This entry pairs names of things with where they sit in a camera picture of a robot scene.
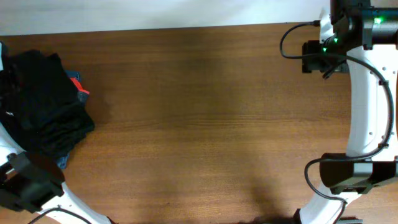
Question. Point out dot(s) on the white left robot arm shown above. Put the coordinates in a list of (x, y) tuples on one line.
[(35, 183)]

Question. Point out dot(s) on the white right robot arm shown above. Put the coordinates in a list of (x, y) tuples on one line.
[(361, 40)]

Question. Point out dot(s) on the black polo shirt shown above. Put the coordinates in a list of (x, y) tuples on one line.
[(40, 106)]

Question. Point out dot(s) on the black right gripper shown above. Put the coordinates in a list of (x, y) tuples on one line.
[(311, 56)]

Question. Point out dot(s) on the red garment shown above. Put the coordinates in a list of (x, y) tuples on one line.
[(77, 83)]

